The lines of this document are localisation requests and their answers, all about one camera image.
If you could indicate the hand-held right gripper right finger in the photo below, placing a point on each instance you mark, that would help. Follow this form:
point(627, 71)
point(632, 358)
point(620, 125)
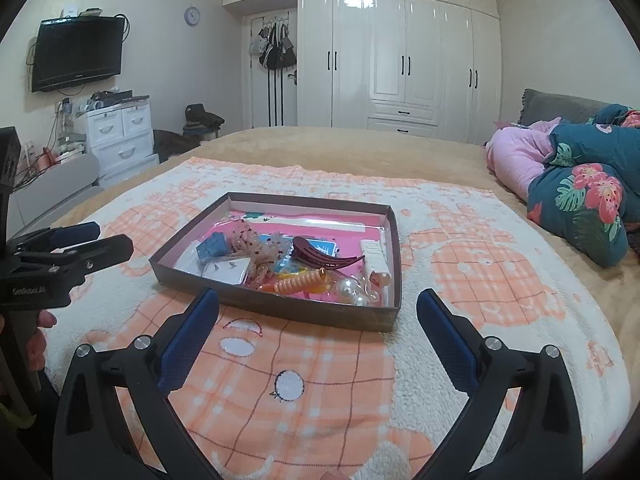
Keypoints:
point(447, 345)

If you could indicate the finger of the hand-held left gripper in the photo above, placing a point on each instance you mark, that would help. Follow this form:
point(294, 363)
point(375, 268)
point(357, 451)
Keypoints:
point(105, 251)
point(75, 233)

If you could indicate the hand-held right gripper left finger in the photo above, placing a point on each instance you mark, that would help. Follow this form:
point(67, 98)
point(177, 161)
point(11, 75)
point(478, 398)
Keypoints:
point(187, 345)

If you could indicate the brown cardboard box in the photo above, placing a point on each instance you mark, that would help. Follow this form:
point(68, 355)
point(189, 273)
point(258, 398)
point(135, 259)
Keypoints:
point(280, 315)

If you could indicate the white hair clip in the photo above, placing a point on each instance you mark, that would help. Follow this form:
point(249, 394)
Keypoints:
point(372, 255)

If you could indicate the lace bow hair clip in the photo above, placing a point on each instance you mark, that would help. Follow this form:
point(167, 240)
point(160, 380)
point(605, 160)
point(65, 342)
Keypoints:
point(250, 245)

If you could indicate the person's left hand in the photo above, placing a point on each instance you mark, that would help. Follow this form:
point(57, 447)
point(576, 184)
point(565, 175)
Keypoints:
point(37, 345)

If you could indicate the white earring card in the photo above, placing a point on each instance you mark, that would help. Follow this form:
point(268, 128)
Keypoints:
point(225, 270)

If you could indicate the small blue box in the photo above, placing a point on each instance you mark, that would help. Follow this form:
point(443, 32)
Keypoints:
point(212, 249)

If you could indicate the white drawer cabinet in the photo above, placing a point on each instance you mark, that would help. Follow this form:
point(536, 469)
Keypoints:
point(120, 130)

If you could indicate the orange checked blanket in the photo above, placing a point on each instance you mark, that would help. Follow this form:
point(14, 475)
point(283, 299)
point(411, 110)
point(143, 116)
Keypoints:
point(325, 385)

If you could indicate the black set-top box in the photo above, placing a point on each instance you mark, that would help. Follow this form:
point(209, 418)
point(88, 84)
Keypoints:
point(112, 96)

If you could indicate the dark red claw hair clip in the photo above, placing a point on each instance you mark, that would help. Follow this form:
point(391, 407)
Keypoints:
point(310, 255)

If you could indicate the blue printed card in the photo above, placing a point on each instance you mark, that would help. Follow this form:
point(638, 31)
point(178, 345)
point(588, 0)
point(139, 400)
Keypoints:
point(327, 248)

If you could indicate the dark bag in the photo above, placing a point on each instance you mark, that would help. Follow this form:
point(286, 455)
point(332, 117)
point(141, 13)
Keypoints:
point(200, 115)

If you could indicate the black television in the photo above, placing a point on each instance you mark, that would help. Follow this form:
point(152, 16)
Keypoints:
point(75, 52)

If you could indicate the teal floral quilt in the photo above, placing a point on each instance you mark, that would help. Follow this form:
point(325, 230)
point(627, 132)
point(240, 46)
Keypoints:
point(575, 210)

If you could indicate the pink quilt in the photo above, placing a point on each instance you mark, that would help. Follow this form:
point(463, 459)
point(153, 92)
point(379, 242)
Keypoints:
point(515, 160)

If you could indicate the tan bed cover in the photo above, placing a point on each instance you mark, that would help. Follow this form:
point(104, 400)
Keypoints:
point(350, 150)

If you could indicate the white door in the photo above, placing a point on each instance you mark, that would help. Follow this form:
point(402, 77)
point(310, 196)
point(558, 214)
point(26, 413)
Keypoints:
point(255, 90)

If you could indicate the hanging bags on door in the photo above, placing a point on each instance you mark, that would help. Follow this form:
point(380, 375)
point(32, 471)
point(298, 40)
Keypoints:
point(272, 52)

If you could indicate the white wardrobe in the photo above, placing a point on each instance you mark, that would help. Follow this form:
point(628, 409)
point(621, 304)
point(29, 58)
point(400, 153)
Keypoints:
point(435, 60)

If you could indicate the round wall clock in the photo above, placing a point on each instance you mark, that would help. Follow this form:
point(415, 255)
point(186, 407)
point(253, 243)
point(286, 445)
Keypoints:
point(192, 15)

